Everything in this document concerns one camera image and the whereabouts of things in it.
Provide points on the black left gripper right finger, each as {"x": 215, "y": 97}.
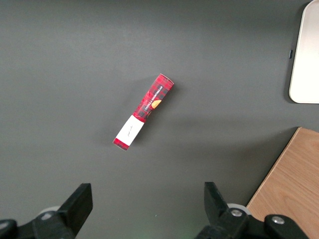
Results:
{"x": 219, "y": 214}

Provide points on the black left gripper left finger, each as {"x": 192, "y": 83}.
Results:
{"x": 72, "y": 211}

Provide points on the cream plastic tray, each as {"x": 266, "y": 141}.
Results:
{"x": 307, "y": 64}

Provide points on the small black tray clip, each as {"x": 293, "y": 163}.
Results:
{"x": 290, "y": 54}

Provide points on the wooden two-drawer cabinet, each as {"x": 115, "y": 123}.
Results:
{"x": 294, "y": 186}

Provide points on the red tartan shortbread box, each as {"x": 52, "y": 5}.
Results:
{"x": 147, "y": 109}

